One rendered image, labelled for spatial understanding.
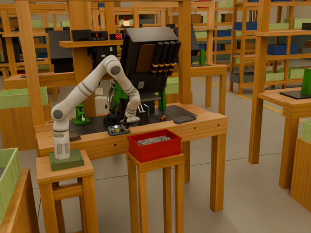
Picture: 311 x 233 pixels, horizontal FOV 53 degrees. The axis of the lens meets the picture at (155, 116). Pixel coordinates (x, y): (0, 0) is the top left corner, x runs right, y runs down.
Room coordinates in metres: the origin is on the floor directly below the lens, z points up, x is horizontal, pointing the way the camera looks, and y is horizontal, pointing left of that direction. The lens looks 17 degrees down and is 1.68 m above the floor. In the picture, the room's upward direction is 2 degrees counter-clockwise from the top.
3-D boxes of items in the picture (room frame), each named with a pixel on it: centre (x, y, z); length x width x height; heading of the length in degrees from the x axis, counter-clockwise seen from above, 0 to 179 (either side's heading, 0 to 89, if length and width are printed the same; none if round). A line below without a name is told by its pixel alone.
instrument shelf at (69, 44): (2.76, 0.33, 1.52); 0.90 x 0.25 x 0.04; 114
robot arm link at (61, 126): (1.80, 0.57, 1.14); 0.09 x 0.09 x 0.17; 4
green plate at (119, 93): (2.44, 0.26, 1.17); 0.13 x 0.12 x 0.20; 114
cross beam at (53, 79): (2.86, 0.37, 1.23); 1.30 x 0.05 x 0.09; 114
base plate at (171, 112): (2.53, 0.22, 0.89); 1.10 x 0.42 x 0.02; 114
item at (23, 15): (2.80, 0.34, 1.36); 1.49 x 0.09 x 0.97; 114
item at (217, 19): (10.34, -1.80, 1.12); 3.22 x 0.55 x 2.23; 105
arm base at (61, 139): (1.80, 0.58, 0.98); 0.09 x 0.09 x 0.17; 27
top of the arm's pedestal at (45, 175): (1.79, 0.58, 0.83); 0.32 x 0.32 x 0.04; 21
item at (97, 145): (2.27, 0.11, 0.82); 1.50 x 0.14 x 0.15; 114
